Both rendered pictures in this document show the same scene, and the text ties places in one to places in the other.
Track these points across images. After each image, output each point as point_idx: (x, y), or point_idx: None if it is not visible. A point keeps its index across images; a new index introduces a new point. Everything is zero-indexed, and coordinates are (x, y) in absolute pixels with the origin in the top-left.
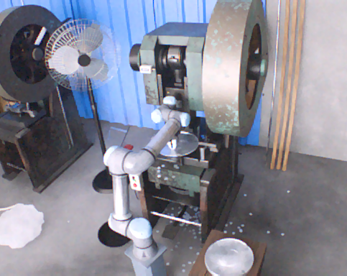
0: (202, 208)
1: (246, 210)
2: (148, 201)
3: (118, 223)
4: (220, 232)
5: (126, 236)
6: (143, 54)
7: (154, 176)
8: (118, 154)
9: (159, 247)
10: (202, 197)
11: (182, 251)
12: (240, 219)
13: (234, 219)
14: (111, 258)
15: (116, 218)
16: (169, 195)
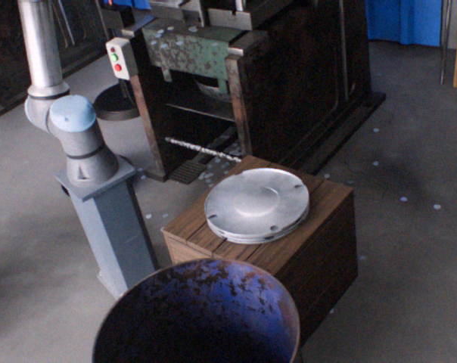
0: (238, 115)
1: (368, 157)
2: (155, 112)
3: (36, 103)
4: (263, 161)
5: (49, 131)
6: None
7: (158, 53)
8: None
9: (120, 168)
10: (234, 86)
11: None
12: (349, 171)
13: (337, 170)
14: (77, 221)
15: (30, 93)
16: (197, 103)
